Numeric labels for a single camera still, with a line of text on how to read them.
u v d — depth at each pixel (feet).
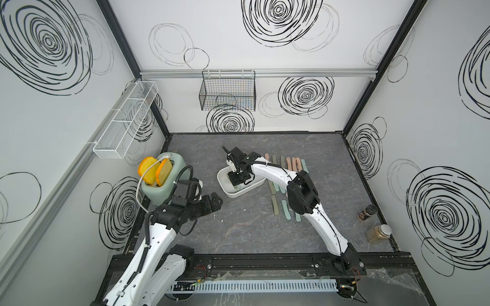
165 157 2.77
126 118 2.58
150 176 2.59
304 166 3.45
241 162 2.54
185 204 1.87
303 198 2.03
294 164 3.45
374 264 2.47
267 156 3.57
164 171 2.57
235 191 2.94
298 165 3.44
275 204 2.97
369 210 2.59
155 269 1.52
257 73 2.99
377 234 2.43
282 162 3.46
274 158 3.56
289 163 3.45
